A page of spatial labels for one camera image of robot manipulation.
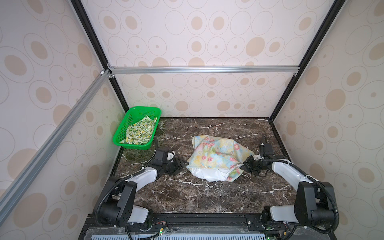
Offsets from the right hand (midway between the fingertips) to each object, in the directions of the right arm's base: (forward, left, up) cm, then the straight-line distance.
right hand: (240, 165), depth 88 cm
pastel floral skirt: (+4, +14, +2) cm, 15 cm away
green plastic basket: (+44, +75, +1) cm, 87 cm away
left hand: (0, +30, +3) cm, 30 cm away
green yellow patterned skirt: (+27, +66, 0) cm, 71 cm away
